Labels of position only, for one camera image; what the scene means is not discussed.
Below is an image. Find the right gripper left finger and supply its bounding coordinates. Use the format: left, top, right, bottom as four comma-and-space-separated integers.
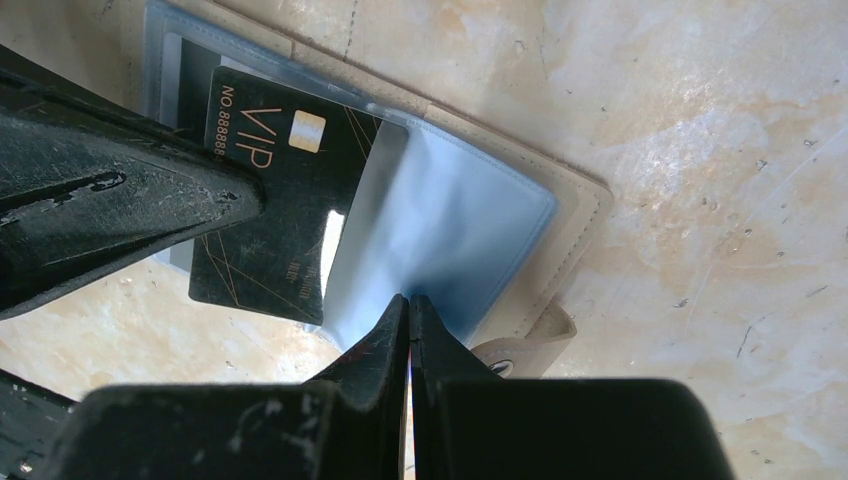
305, 294, 409, 479

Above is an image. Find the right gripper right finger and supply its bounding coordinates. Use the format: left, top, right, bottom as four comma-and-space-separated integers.
409, 295, 511, 479

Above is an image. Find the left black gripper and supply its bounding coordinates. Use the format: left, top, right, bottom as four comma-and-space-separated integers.
1, 48, 265, 319

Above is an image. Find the beige card holder wallet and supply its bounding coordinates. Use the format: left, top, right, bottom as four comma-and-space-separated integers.
142, 1, 612, 378

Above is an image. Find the black VIP credit card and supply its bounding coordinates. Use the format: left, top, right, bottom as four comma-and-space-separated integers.
188, 66, 382, 325

